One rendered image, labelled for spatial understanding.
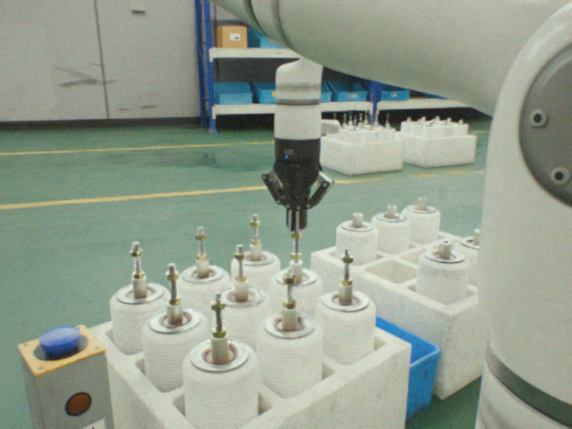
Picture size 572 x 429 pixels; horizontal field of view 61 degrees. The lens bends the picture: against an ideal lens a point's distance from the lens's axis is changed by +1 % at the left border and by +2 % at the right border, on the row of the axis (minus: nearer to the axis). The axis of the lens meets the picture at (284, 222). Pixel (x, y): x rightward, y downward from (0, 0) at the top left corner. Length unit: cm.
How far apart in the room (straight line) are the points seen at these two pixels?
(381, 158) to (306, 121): 229
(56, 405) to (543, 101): 52
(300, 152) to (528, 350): 58
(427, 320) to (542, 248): 78
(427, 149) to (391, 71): 294
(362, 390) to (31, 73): 522
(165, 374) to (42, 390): 21
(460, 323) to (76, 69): 508
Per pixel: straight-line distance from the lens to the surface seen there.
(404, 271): 115
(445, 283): 98
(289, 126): 76
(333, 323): 76
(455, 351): 100
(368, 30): 29
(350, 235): 111
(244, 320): 76
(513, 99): 21
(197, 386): 63
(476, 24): 28
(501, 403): 25
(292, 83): 75
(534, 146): 20
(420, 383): 95
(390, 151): 306
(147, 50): 565
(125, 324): 82
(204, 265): 87
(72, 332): 59
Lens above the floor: 60
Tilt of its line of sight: 18 degrees down
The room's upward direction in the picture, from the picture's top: straight up
